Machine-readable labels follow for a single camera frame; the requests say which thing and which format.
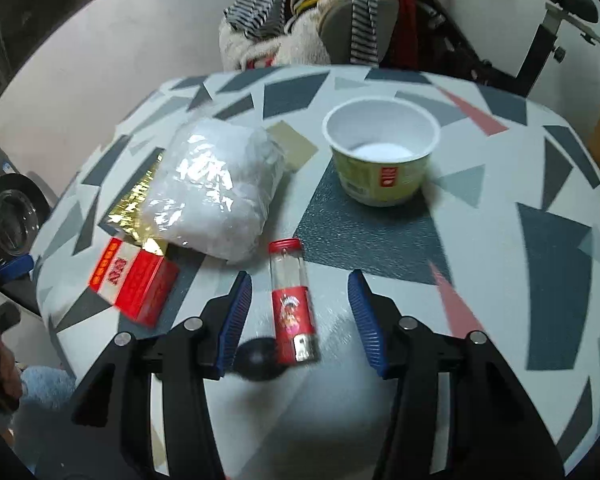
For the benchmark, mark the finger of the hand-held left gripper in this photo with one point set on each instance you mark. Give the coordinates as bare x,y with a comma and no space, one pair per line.
10,266
0,317

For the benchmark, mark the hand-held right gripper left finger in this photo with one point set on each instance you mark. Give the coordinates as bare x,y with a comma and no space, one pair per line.
232,325

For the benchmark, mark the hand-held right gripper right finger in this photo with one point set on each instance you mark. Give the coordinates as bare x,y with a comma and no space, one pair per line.
367,320

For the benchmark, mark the red lighter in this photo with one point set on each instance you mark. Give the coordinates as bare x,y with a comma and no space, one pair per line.
292,310

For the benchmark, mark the person's left hand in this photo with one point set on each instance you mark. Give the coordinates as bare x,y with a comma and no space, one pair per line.
2,372

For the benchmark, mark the grey washing machine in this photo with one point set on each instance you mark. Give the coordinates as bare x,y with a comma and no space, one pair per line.
10,210

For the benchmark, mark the geometric patterned table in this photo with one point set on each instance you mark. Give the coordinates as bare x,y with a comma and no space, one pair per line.
380,245

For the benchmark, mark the light blue fuzzy cloth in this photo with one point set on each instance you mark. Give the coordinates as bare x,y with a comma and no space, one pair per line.
45,385

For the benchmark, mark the red cigarette box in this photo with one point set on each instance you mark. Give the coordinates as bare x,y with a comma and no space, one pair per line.
140,280

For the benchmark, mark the gold foil wrapper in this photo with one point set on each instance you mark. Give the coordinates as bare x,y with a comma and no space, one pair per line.
127,215

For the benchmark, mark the white plastic bag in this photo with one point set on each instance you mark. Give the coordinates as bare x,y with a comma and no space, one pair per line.
215,195

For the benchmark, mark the white paper bowl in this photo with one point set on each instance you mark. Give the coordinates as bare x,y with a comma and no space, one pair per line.
380,180

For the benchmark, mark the grey upholstered chair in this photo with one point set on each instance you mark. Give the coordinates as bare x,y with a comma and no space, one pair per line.
337,30

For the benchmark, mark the red cloth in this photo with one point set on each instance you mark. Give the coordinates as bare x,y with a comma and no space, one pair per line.
407,25

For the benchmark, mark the black exercise bike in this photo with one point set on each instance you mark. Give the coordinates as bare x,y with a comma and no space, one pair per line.
535,55

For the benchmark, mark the dark window with black frame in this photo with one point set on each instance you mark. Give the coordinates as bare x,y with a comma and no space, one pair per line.
40,20

